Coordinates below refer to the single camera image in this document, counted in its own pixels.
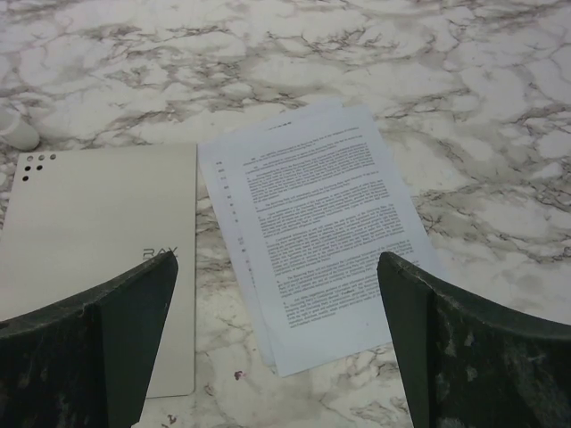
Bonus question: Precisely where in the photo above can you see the printed paper sheet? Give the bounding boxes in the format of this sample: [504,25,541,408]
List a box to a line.
[198,105,443,376]

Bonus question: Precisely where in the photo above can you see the lower white paper sheets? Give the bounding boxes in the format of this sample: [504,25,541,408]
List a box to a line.
[197,98,343,366]

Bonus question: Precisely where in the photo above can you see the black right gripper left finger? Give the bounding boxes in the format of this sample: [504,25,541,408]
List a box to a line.
[1,254,178,427]

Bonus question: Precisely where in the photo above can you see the white folder black inside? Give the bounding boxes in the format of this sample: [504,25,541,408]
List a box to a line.
[1,144,197,398]

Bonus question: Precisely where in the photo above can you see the white pipe frame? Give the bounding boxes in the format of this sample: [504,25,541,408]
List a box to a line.
[0,108,39,152]

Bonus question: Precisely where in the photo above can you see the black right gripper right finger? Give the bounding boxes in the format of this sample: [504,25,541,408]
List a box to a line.
[377,251,570,427]

